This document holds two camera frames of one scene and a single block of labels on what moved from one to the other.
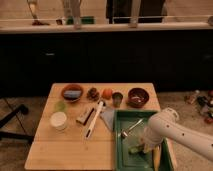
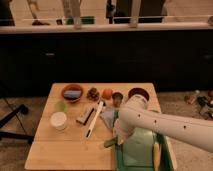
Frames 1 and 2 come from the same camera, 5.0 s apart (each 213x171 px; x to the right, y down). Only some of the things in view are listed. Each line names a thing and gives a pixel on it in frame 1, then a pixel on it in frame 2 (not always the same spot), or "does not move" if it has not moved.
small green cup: x=117 y=98 does not move
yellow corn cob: x=157 y=157 does not move
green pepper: x=135 y=149 → x=110 y=142
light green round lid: x=60 y=106 does not move
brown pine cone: x=93 y=94 does not move
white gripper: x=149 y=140 → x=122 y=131
